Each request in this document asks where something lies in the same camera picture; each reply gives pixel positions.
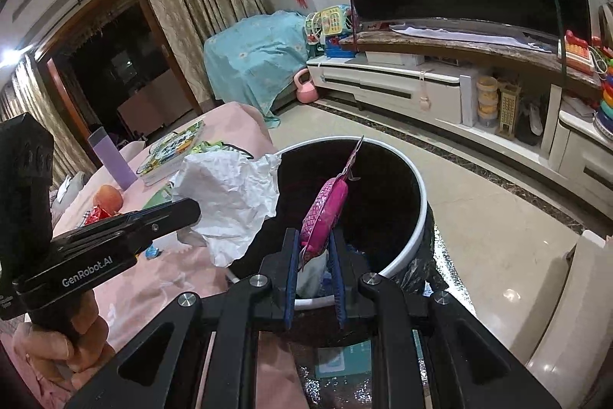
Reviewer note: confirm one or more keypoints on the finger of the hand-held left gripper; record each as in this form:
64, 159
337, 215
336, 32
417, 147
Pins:
158, 217

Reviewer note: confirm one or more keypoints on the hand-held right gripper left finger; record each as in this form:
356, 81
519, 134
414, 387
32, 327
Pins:
289, 289

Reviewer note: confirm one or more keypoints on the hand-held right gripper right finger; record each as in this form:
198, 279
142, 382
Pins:
338, 289

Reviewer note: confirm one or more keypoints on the red snack packet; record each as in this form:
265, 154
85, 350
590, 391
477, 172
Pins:
98, 215

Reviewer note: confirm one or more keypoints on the white paper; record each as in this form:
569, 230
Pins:
225, 198

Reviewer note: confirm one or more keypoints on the pink snack packet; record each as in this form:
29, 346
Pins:
325, 210

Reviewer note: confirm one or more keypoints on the white-rimmed trash bin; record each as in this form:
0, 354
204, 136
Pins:
383, 198

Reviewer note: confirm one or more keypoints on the person's left hand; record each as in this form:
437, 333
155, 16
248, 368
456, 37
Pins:
52, 351

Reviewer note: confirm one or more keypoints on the red apple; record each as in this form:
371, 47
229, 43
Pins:
108, 199

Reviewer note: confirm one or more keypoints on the teal box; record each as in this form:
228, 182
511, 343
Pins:
345, 356

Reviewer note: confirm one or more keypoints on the stack of books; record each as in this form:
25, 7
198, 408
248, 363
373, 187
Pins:
167, 150

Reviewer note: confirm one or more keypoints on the purple bottle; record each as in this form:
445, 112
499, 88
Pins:
112, 160

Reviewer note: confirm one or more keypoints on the pink printed blanket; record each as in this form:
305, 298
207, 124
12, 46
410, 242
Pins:
158, 294

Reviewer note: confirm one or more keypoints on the green snack packet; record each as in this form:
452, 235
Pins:
210, 145

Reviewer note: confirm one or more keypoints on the teal floral cover sheet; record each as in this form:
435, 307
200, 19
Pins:
254, 54

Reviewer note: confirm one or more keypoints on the pink kettlebell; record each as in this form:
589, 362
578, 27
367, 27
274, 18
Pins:
305, 89

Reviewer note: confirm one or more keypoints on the white television cabinet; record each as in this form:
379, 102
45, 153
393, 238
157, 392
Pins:
431, 88

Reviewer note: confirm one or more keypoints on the cream sofa armrest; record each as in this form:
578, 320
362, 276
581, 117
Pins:
574, 308

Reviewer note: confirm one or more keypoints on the stack of yellow containers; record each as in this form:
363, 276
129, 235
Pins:
486, 100

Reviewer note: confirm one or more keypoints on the colourful toy set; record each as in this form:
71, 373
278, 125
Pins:
330, 30

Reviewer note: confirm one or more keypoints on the red toy phone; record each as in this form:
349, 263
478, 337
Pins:
579, 52

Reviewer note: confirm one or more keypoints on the wooden abacus frame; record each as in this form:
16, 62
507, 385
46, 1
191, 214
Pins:
508, 112

